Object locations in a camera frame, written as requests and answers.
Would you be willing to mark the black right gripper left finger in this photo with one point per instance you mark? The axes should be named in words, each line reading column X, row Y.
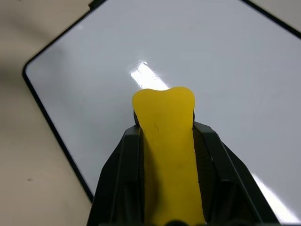
column 120, row 179

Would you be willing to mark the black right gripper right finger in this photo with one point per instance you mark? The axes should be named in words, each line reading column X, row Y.
column 230, row 179

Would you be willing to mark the yellow whiteboard eraser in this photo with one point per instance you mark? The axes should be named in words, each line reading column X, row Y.
column 170, row 150

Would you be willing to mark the black-framed whiteboard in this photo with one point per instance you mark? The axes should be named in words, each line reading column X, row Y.
column 178, row 47

